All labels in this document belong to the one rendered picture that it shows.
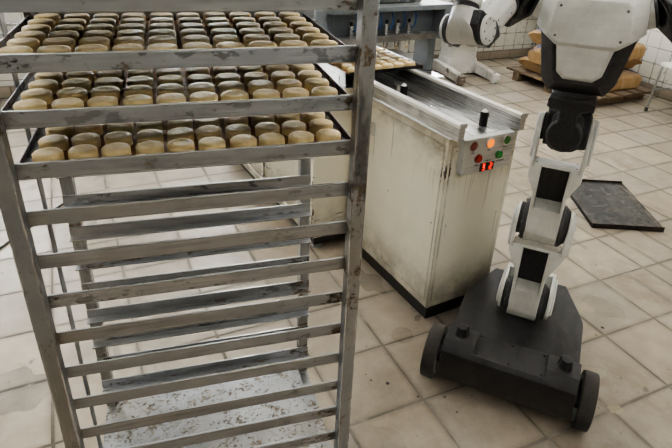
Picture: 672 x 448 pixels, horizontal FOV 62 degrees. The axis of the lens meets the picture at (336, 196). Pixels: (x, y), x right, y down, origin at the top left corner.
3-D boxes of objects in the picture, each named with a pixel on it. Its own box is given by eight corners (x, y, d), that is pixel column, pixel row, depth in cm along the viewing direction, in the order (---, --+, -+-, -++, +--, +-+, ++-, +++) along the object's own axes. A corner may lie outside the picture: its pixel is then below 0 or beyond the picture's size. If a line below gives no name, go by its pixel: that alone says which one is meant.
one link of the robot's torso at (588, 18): (525, 69, 186) (547, -46, 170) (636, 85, 174) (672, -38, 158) (510, 91, 162) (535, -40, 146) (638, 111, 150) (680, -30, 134)
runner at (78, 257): (355, 225, 120) (356, 212, 118) (359, 231, 117) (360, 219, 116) (26, 262, 103) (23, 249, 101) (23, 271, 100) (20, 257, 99)
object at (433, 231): (342, 244, 289) (351, 74, 248) (397, 230, 304) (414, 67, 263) (423, 325, 235) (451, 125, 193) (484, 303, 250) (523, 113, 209)
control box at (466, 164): (454, 172, 205) (460, 137, 199) (503, 162, 216) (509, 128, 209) (461, 176, 202) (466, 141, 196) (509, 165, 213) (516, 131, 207)
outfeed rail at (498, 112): (293, 29, 361) (293, 19, 358) (297, 29, 363) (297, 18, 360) (519, 131, 207) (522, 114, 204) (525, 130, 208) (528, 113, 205)
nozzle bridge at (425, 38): (283, 73, 266) (282, -2, 251) (406, 60, 298) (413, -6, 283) (314, 92, 241) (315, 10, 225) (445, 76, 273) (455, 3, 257)
